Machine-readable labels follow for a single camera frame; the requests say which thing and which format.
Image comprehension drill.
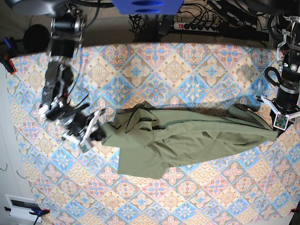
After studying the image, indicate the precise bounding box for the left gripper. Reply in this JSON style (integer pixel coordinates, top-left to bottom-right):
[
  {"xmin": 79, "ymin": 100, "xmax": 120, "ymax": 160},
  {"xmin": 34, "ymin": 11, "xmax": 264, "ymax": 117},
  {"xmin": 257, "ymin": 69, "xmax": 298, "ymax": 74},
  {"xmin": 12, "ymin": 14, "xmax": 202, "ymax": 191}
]
[{"xmin": 256, "ymin": 85, "xmax": 300, "ymax": 138}]

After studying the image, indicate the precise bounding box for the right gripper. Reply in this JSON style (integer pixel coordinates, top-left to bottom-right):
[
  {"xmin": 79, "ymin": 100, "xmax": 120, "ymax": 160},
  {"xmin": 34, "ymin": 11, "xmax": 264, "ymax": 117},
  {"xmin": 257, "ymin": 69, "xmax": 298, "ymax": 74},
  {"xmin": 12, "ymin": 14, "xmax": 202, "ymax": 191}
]
[{"xmin": 62, "ymin": 109, "xmax": 106, "ymax": 142}]

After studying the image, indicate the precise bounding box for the green t-shirt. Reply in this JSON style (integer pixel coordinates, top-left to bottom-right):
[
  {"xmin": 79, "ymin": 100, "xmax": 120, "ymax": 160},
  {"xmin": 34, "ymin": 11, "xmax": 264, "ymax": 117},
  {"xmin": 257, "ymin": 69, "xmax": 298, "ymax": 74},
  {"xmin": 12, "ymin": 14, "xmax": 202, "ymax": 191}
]
[{"xmin": 101, "ymin": 102, "xmax": 278, "ymax": 179}]

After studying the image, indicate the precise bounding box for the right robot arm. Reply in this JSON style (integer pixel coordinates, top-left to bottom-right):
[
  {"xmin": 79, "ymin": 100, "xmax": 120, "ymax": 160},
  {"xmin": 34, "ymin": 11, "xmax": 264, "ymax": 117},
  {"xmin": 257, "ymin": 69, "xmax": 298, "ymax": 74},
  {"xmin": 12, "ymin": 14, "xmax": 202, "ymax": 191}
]
[{"xmin": 38, "ymin": 0, "xmax": 105, "ymax": 143}]

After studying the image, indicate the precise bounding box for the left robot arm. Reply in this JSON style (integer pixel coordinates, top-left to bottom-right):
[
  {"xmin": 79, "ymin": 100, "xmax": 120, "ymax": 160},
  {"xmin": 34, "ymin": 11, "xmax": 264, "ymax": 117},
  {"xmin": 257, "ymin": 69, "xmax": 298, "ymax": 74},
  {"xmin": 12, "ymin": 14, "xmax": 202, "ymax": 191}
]
[{"xmin": 256, "ymin": 16, "xmax": 300, "ymax": 135}]

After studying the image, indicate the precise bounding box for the patterned tablecloth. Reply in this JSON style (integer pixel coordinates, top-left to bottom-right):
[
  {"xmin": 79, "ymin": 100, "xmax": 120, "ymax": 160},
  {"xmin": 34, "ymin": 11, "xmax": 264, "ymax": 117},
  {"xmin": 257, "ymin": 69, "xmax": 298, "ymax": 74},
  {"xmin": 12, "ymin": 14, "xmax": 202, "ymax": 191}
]
[{"xmin": 6, "ymin": 43, "xmax": 300, "ymax": 225}]

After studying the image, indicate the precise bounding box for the lower left table clamp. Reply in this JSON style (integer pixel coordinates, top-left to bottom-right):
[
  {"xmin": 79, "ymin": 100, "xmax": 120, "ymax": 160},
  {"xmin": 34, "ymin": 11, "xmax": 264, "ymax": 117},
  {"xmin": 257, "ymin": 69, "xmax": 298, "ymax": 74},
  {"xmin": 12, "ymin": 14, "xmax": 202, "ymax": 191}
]
[{"xmin": 4, "ymin": 207, "xmax": 50, "ymax": 218}]

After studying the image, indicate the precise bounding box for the white floor outlet box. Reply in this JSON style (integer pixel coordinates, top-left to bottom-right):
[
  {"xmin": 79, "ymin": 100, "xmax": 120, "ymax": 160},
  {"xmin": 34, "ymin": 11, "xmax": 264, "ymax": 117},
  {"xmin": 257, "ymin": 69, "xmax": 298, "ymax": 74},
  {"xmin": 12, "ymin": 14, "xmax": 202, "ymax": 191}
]
[{"xmin": 4, "ymin": 195, "xmax": 41, "ymax": 222}]

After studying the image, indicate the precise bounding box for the black round stool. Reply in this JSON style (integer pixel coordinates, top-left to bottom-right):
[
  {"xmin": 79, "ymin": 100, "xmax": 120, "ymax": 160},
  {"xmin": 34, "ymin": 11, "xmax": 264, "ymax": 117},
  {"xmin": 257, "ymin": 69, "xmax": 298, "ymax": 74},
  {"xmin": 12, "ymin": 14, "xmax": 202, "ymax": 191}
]
[{"xmin": 23, "ymin": 24, "xmax": 50, "ymax": 53}]

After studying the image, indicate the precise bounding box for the white power strip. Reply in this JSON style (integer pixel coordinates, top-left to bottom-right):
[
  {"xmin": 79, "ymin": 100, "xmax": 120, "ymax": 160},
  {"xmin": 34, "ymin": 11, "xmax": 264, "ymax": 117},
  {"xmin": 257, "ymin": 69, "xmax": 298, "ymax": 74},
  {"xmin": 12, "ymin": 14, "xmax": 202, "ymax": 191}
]
[{"xmin": 173, "ymin": 22, "xmax": 217, "ymax": 32}]

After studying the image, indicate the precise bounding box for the upper left table clamp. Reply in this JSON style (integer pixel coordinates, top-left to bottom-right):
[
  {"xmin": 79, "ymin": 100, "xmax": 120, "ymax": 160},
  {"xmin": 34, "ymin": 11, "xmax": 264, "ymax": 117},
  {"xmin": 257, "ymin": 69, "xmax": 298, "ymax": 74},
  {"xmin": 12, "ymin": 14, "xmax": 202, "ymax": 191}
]
[{"xmin": 0, "ymin": 37, "xmax": 16, "ymax": 75}]

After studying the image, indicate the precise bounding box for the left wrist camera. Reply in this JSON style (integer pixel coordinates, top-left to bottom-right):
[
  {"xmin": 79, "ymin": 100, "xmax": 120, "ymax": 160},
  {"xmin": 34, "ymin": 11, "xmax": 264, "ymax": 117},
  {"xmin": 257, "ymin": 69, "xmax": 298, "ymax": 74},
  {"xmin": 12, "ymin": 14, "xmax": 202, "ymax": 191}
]
[{"xmin": 273, "ymin": 113, "xmax": 289, "ymax": 130}]

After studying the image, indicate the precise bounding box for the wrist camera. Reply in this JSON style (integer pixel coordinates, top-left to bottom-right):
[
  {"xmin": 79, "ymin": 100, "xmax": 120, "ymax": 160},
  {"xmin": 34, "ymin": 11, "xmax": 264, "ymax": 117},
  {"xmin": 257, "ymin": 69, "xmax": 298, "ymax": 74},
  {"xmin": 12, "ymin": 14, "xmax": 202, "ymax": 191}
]
[
  {"xmin": 79, "ymin": 138, "xmax": 94, "ymax": 153},
  {"xmin": 273, "ymin": 113, "xmax": 289, "ymax": 130}
]

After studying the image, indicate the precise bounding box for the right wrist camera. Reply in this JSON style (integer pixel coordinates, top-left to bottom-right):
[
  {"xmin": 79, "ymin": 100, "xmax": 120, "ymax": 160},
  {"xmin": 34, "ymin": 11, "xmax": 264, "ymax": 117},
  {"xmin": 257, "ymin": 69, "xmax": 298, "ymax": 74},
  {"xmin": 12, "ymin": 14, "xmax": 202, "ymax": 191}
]
[{"xmin": 79, "ymin": 138, "xmax": 94, "ymax": 153}]

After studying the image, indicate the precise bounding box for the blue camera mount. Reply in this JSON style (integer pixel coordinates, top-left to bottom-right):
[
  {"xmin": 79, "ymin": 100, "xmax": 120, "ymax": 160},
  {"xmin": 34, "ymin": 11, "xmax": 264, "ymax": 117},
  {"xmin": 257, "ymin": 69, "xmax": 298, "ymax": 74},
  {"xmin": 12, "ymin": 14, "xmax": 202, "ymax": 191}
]
[{"xmin": 112, "ymin": 0, "xmax": 184, "ymax": 15}]

